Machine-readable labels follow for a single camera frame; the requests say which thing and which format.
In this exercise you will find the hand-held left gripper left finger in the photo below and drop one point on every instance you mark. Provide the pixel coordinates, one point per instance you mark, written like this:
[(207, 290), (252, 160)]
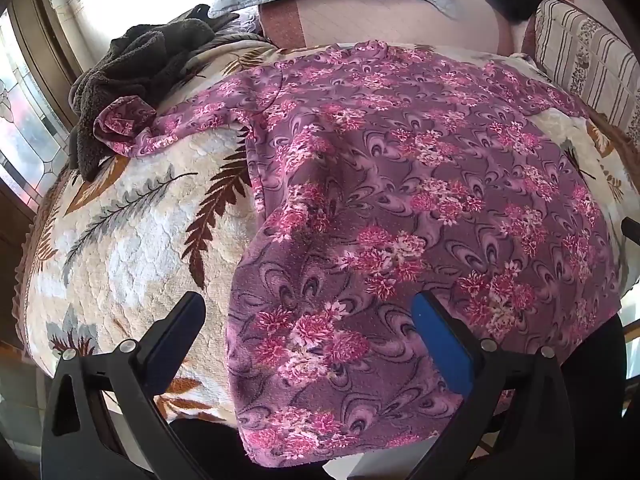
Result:
[(182, 327)]

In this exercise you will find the striped cushion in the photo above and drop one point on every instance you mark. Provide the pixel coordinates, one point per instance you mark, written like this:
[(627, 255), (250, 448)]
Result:
[(590, 60)]

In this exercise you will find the dark grey fleece cloth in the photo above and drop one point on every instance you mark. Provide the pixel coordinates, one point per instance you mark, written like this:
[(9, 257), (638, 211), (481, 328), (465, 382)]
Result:
[(135, 65)]

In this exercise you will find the pink pillow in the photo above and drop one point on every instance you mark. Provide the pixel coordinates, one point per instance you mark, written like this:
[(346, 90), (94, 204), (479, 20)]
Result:
[(380, 20)]

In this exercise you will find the cream leaf-print blanket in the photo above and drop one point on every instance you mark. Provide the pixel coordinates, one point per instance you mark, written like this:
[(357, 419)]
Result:
[(140, 240)]

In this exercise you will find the purple floral garment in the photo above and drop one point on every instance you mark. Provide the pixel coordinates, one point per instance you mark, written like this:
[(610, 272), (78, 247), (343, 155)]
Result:
[(375, 185)]

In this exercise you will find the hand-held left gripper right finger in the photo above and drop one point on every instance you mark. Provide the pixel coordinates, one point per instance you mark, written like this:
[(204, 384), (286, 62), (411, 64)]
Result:
[(440, 342)]

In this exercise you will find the stained glass window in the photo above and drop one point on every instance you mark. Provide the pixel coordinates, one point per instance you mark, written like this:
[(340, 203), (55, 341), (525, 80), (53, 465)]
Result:
[(25, 125)]

